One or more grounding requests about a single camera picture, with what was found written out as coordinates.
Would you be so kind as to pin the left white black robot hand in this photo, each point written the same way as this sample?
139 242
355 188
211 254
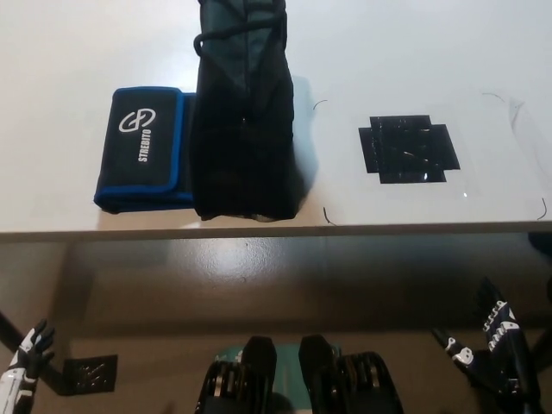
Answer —
23 371

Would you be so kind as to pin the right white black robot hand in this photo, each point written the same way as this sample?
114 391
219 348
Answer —
504 353

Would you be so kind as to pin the black fabric lunch bag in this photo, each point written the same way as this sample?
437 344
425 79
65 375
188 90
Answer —
246 142

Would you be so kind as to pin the black floor plate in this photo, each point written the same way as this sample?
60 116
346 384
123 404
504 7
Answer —
90 373

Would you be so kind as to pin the clear plastic film sheet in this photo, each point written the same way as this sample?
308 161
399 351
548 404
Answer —
491 181

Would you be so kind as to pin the black tape cross marker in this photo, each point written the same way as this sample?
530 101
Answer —
407 148

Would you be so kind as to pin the black teal robot torso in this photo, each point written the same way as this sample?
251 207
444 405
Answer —
259 379

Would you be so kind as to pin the black blue-trimmed notebook case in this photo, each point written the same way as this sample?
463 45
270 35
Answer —
146 151

